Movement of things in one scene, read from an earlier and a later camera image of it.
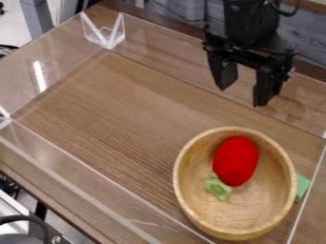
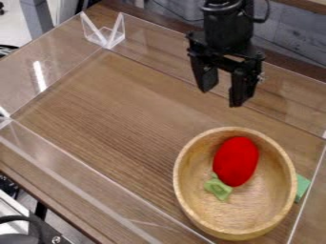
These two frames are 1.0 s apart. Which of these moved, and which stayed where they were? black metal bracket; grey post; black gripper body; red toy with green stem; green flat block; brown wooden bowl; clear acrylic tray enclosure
Moved: black gripper body
Stayed: green flat block; grey post; clear acrylic tray enclosure; black metal bracket; red toy with green stem; brown wooden bowl
